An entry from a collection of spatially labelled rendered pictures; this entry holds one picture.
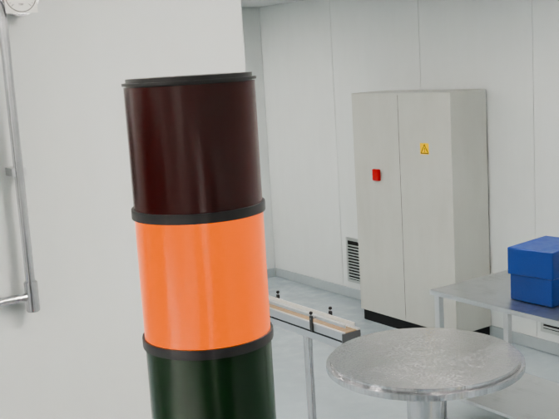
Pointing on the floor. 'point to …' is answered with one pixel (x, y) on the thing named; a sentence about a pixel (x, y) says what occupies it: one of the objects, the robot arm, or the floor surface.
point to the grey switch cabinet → (421, 203)
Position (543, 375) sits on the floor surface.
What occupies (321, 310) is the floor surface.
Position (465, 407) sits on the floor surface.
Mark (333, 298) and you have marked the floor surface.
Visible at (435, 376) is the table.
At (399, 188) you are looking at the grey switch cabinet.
